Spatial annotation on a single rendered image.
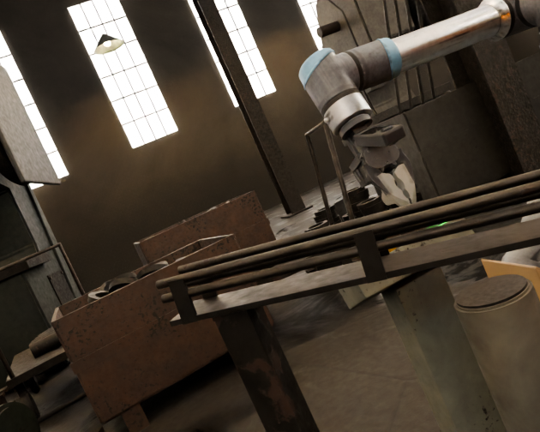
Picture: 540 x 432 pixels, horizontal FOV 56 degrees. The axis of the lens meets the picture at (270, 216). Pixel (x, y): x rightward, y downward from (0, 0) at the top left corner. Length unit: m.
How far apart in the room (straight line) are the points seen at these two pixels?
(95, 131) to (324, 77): 11.33
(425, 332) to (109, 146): 11.49
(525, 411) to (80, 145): 11.74
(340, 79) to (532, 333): 0.58
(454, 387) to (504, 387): 0.15
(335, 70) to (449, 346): 0.57
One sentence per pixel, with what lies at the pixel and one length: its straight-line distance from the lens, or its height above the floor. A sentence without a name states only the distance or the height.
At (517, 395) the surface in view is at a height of 0.37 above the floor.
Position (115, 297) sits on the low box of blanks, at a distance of 2.43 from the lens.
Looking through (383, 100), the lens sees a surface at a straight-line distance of 6.47.
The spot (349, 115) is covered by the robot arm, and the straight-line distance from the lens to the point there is 1.03.
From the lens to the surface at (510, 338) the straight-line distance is 0.84.
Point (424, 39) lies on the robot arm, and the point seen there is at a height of 0.97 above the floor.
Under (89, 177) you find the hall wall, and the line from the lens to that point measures 12.14.
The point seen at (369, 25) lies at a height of 1.85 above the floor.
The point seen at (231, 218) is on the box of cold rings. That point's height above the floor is 0.61.
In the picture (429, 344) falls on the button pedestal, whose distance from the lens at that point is 0.97.
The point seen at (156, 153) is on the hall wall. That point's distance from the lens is 12.19.
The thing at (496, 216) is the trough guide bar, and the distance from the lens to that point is 0.57.
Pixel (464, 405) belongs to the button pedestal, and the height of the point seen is 0.30.
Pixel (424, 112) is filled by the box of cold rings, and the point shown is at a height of 0.76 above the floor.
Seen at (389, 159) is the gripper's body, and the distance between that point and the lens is 1.02.
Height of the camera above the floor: 0.83
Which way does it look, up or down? 5 degrees down
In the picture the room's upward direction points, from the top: 24 degrees counter-clockwise
